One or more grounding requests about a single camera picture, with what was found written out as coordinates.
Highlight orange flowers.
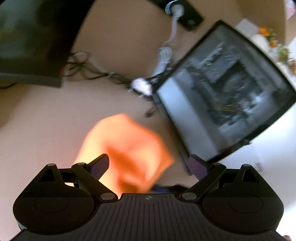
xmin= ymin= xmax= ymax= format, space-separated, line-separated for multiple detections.
xmin=258 ymin=25 xmax=296 ymax=70

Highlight black socket rail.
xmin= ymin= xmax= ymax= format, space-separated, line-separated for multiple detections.
xmin=148 ymin=0 xmax=204 ymax=32

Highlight black computer monitor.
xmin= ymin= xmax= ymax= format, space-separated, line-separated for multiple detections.
xmin=0 ymin=0 xmax=96 ymax=89

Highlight white power cable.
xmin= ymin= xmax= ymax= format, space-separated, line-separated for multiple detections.
xmin=153 ymin=1 xmax=186 ymax=77

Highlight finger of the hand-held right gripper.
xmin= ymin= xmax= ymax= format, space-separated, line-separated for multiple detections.
xmin=151 ymin=184 xmax=187 ymax=194

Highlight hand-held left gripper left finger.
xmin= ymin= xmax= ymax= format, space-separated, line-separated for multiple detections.
xmin=37 ymin=153 xmax=118 ymax=202

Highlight orange garment with green patches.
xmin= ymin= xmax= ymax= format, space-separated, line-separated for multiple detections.
xmin=66 ymin=113 xmax=176 ymax=194

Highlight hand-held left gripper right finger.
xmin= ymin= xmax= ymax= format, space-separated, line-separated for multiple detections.
xmin=179 ymin=154 xmax=262 ymax=203

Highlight black cable bundle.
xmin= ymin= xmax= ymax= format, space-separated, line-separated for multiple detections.
xmin=64 ymin=52 xmax=160 ymax=119

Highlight crumpled white tissue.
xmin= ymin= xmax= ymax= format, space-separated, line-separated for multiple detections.
xmin=130 ymin=77 xmax=152 ymax=96

